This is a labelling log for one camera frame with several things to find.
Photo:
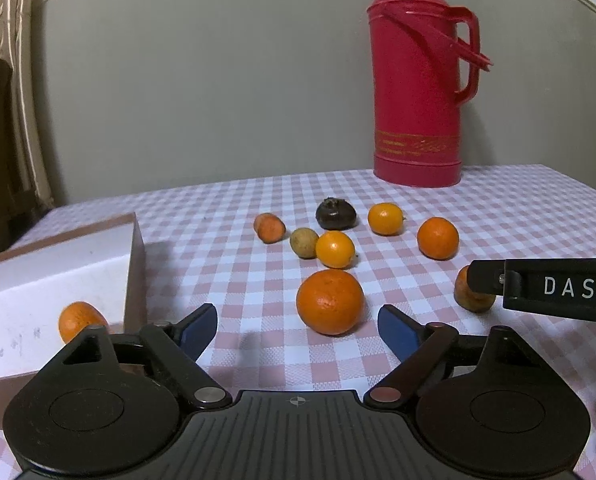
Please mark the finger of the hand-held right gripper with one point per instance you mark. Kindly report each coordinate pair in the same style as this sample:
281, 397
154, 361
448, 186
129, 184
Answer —
553, 287

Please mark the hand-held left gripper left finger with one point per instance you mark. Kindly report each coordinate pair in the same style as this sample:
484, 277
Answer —
200, 330

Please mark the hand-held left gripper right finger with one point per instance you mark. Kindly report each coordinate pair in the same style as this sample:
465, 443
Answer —
395, 332

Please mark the large orange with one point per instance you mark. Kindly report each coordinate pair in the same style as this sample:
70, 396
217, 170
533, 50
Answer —
330, 302

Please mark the carrot piece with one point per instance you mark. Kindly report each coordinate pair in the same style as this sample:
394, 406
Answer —
269, 227
470, 302

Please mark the kumquat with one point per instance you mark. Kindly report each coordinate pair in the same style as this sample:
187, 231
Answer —
385, 218
334, 249

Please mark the small tangerine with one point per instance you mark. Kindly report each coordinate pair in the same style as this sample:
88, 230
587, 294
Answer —
438, 238

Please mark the medium orange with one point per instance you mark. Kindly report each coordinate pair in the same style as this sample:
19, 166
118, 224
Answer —
80, 320

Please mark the tan round longan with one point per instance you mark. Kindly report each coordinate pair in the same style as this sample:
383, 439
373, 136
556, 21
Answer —
304, 243

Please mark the brown cardboard box white inside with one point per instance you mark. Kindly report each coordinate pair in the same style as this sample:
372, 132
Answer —
53, 270

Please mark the dark water chestnut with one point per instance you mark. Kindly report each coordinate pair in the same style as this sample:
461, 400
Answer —
336, 215

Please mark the pink checked tablecloth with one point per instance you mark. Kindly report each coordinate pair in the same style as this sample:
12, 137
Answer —
228, 200

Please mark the red thermos flask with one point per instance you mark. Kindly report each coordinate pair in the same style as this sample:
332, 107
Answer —
413, 85

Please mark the striped beige curtain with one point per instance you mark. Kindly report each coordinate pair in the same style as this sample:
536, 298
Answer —
23, 60

